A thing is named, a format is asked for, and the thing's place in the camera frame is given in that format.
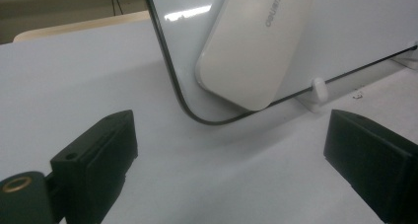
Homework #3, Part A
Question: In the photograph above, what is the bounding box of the white whiteboard with dark edge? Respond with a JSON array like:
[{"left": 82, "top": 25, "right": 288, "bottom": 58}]
[{"left": 141, "top": 0, "right": 418, "bottom": 126}]

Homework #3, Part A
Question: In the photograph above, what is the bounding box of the white whiteboard eraser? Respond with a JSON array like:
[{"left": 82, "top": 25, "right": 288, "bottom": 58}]
[{"left": 194, "top": 0, "right": 318, "bottom": 112}]

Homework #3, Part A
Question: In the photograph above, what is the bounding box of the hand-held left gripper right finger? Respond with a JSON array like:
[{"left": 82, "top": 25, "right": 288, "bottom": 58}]
[{"left": 322, "top": 109, "right": 418, "bottom": 224}]

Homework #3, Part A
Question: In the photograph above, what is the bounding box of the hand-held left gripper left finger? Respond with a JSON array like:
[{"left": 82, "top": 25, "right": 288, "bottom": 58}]
[{"left": 49, "top": 109, "right": 139, "bottom": 224}]

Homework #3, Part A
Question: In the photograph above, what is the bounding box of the white plastic whiteboard stand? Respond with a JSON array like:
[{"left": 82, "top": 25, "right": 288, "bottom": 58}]
[{"left": 295, "top": 40, "right": 418, "bottom": 114}]

